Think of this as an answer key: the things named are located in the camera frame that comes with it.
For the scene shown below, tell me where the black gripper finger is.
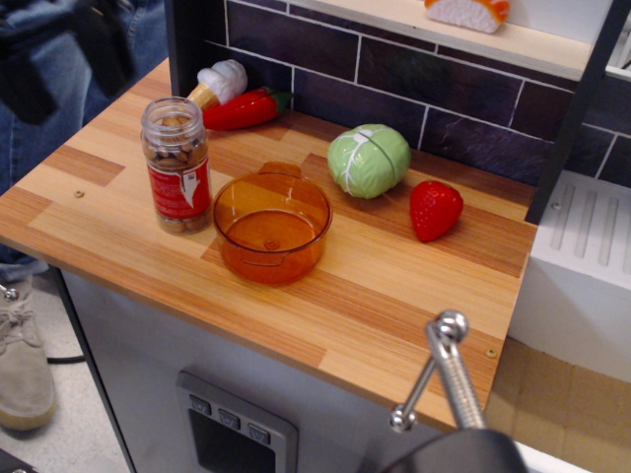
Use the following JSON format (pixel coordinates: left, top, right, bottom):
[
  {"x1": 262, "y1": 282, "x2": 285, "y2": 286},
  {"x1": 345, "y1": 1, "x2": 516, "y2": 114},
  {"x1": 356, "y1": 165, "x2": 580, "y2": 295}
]
[
  {"x1": 69, "y1": 1, "x2": 134, "y2": 98},
  {"x1": 1, "y1": 36, "x2": 57, "y2": 125}
]

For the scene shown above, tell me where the clear almond jar red label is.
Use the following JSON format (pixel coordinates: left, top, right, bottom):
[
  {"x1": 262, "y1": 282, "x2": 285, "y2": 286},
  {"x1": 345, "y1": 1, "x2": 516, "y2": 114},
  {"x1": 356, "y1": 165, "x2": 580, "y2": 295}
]
[{"x1": 141, "y1": 97, "x2": 212, "y2": 235}]

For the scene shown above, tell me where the orange transparent plastic pot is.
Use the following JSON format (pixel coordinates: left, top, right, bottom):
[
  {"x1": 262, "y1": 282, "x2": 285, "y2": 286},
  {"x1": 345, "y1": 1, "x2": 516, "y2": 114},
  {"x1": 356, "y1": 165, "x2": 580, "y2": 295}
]
[{"x1": 213, "y1": 162, "x2": 333, "y2": 285}]

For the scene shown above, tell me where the toy ice cream cone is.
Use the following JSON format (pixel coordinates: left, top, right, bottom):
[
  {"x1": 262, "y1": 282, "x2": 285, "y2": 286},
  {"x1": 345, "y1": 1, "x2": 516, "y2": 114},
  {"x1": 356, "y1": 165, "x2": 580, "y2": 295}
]
[{"x1": 187, "y1": 59, "x2": 248, "y2": 111}]

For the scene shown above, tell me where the red toy chili pepper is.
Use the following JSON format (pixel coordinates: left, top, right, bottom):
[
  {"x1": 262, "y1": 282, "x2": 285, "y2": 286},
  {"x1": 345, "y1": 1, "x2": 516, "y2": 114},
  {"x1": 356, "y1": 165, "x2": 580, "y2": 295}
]
[{"x1": 203, "y1": 87, "x2": 293, "y2": 131}]

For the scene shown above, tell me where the green toy cabbage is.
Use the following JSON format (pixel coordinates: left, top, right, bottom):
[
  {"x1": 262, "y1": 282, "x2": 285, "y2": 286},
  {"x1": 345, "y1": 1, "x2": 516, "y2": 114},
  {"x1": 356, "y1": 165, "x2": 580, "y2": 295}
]
[{"x1": 327, "y1": 124, "x2": 411, "y2": 199}]

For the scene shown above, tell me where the beige suede shoe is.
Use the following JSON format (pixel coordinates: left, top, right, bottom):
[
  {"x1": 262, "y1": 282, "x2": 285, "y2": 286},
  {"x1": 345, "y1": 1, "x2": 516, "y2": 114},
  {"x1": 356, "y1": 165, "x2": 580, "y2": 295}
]
[{"x1": 1, "y1": 278, "x2": 56, "y2": 431}]

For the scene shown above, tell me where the red toy strawberry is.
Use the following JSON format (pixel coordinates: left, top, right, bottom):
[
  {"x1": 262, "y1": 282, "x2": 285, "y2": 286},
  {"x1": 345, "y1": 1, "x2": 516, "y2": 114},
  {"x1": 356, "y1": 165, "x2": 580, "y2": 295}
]
[{"x1": 410, "y1": 180, "x2": 464, "y2": 242}]

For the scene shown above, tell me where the toy salmon sushi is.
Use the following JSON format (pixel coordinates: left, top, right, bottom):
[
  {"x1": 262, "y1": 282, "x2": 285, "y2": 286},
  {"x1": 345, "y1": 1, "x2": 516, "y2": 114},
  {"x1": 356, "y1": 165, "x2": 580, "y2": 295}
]
[{"x1": 424, "y1": 0, "x2": 511, "y2": 34}]

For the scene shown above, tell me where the grey oven control panel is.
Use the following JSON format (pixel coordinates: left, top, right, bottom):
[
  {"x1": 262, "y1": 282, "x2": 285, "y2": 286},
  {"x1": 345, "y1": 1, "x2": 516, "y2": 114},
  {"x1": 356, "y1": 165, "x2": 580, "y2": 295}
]
[{"x1": 176, "y1": 371, "x2": 299, "y2": 473}]

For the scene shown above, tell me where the light wooden shelf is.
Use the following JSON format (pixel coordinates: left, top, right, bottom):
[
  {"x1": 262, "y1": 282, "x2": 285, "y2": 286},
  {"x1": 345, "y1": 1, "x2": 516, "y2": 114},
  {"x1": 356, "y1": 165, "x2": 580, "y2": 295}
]
[{"x1": 291, "y1": 0, "x2": 593, "y2": 81}]

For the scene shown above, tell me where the white ribbed sink block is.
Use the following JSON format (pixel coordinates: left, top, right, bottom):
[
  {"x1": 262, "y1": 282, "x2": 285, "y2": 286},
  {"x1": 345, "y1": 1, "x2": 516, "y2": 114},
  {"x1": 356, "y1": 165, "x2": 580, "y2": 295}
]
[{"x1": 509, "y1": 171, "x2": 630, "y2": 381}]

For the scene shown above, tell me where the metal clamp screw handle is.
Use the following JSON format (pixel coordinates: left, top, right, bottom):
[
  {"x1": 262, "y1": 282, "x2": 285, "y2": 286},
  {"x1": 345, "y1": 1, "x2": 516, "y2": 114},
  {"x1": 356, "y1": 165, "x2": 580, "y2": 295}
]
[{"x1": 388, "y1": 308, "x2": 531, "y2": 473}]

